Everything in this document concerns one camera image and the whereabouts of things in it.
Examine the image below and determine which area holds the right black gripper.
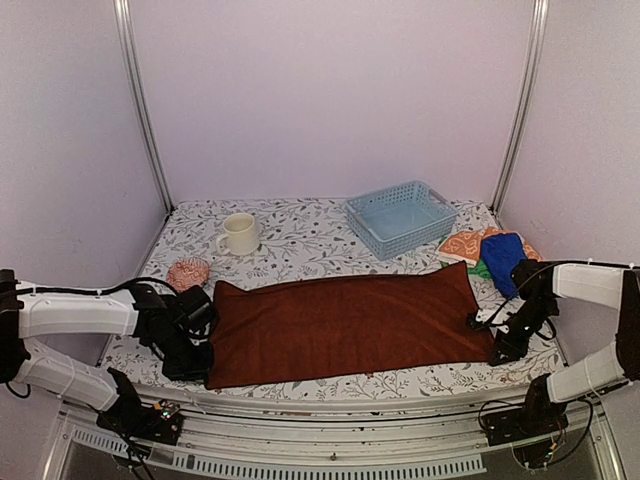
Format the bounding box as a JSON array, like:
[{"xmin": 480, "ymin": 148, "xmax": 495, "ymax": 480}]
[{"xmin": 490, "ymin": 297, "xmax": 559, "ymax": 367}]

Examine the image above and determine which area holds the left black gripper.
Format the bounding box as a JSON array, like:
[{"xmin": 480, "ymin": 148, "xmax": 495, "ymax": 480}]
[{"xmin": 157, "ymin": 326, "xmax": 214, "ymax": 386}]

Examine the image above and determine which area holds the brown towel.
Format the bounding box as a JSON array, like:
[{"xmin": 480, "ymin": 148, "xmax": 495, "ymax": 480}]
[{"xmin": 205, "ymin": 263, "xmax": 493, "ymax": 390}]

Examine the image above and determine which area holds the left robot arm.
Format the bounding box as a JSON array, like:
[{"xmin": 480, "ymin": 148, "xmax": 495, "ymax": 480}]
[{"xmin": 1, "ymin": 269, "xmax": 218, "ymax": 434}]

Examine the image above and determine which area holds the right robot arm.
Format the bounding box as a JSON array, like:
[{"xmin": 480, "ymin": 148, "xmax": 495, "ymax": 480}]
[{"xmin": 493, "ymin": 260, "xmax": 639, "ymax": 436}]

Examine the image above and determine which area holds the green towel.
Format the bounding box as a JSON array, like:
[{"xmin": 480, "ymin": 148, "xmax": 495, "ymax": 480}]
[{"xmin": 468, "ymin": 259, "xmax": 492, "ymax": 279}]

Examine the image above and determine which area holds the red patterned small bowl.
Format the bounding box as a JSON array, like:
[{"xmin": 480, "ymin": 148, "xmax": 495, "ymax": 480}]
[{"xmin": 166, "ymin": 257, "xmax": 210, "ymax": 292}]

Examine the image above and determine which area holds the blue towel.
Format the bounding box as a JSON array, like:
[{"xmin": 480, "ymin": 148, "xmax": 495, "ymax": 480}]
[{"xmin": 480, "ymin": 233, "xmax": 527, "ymax": 298}]

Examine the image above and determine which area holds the orange patterned towel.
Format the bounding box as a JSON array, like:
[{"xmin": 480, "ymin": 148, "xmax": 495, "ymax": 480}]
[{"xmin": 436, "ymin": 227, "xmax": 542, "ymax": 268}]

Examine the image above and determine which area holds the floral table mat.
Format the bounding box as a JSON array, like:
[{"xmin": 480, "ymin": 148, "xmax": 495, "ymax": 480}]
[{"xmin": 95, "ymin": 197, "xmax": 561, "ymax": 402}]

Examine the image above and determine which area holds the cream ceramic mug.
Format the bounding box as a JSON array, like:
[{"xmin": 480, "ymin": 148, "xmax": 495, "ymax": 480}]
[{"xmin": 215, "ymin": 213, "xmax": 260, "ymax": 256}]

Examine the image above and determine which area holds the light blue plastic basket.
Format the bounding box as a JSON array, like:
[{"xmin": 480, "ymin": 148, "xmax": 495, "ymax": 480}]
[{"xmin": 344, "ymin": 181, "xmax": 458, "ymax": 260}]

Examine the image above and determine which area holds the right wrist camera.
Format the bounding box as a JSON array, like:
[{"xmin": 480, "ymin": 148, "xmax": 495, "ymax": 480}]
[{"xmin": 466, "ymin": 309, "xmax": 511, "ymax": 333}]

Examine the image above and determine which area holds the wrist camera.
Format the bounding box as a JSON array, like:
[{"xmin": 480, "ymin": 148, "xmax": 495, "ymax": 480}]
[
  {"xmin": 176, "ymin": 285, "xmax": 219, "ymax": 341},
  {"xmin": 466, "ymin": 309, "xmax": 511, "ymax": 333}
]

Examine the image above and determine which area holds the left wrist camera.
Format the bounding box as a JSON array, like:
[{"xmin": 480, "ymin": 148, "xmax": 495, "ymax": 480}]
[{"xmin": 176, "ymin": 285, "xmax": 219, "ymax": 341}]

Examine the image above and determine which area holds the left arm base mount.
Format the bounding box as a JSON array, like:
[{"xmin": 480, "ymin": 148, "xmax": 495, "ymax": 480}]
[{"xmin": 96, "ymin": 368, "xmax": 184, "ymax": 446}]

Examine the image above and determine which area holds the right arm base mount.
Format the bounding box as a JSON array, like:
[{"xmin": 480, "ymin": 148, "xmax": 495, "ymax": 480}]
[{"xmin": 479, "ymin": 374, "xmax": 568, "ymax": 446}]

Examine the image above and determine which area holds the front aluminium rail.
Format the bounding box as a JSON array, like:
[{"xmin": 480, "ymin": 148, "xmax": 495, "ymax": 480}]
[{"xmin": 43, "ymin": 386, "xmax": 625, "ymax": 479}]

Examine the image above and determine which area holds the right aluminium frame post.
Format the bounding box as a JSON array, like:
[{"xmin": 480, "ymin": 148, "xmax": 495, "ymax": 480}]
[{"xmin": 491, "ymin": 0, "xmax": 549, "ymax": 215}]

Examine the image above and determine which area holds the aluminium frame post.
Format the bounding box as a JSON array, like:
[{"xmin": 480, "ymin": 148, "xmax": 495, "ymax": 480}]
[
  {"xmin": 113, "ymin": 0, "xmax": 175, "ymax": 216},
  {"xmin": 491, "ymin": 0, "xmax": 549, "ymax": 215}
]

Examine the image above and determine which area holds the left aluminium frame post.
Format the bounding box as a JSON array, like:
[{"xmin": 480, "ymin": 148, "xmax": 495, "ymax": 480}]
[{"xmin": 113, "ymin": 0, "xmax": 175, "ymax": 216}]

